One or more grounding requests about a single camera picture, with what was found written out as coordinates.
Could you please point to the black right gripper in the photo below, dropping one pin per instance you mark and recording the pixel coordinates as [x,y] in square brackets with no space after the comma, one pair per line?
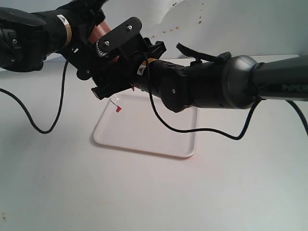
[130,62]

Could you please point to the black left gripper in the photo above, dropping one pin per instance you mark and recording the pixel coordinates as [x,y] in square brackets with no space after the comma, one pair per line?
[85,15]

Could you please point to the red sauce squeeze bottle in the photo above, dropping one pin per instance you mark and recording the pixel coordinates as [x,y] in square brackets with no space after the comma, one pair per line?
[98,32]

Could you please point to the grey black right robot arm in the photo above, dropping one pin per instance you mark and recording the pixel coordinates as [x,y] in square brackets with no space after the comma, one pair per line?
[223,81]

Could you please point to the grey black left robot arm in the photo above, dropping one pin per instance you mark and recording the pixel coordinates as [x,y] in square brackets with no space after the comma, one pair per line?
[27,39]

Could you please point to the red sauce drops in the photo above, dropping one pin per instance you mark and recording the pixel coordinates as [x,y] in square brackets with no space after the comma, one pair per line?
[118,108]

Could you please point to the white rectangular plastic tray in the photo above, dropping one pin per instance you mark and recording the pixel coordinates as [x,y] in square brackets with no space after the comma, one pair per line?
[136,128]

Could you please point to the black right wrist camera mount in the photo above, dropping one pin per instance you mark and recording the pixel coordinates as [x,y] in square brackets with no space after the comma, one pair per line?
[112,42]

